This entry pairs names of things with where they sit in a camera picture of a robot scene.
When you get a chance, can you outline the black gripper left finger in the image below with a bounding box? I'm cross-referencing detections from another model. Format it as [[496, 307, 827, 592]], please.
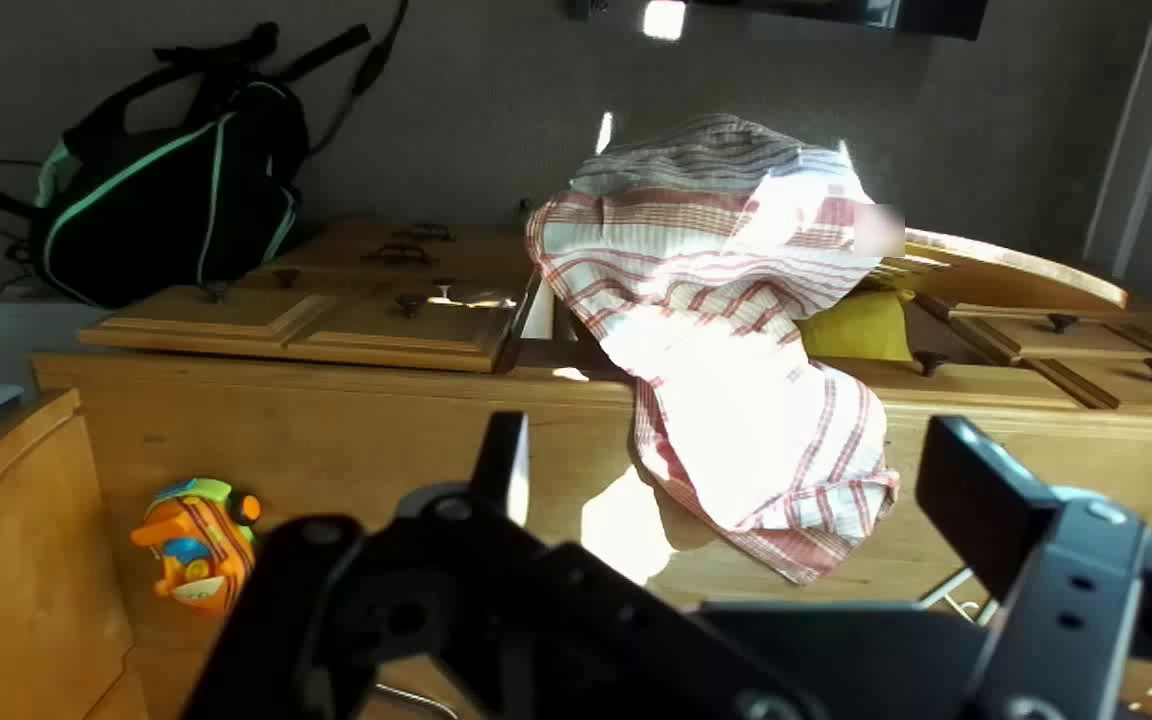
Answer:
[[180, 406, 820, 720]]

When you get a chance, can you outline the red white striped towel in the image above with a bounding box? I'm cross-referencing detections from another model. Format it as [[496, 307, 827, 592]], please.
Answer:
[[525, 111, 902, 589]]

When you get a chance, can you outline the yellow cushion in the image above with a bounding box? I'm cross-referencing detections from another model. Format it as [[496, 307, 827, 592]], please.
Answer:
[[796, 284, 926, 372]]

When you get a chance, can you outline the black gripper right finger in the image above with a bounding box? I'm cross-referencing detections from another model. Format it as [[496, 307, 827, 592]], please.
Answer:
[[911, 411, 1152, 720]]

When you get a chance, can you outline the orange toy figure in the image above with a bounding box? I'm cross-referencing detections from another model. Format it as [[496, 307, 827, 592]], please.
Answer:
[[123, 471, 270, 617]]

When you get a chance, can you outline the wooden roll-top desk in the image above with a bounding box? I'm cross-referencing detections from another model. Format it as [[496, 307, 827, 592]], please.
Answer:
[[0, 216, 1152, 720]]

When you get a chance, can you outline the dark flat object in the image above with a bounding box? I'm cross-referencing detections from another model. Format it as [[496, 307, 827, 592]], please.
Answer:
[[693, 0, 993, 44]]

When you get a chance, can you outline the black backpack with green trim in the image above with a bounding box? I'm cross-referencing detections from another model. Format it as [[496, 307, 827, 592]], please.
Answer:
[[27, 15, 382, 312]]

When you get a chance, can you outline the small white object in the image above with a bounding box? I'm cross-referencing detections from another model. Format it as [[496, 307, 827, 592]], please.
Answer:
[[641, 0, 693, 44]]

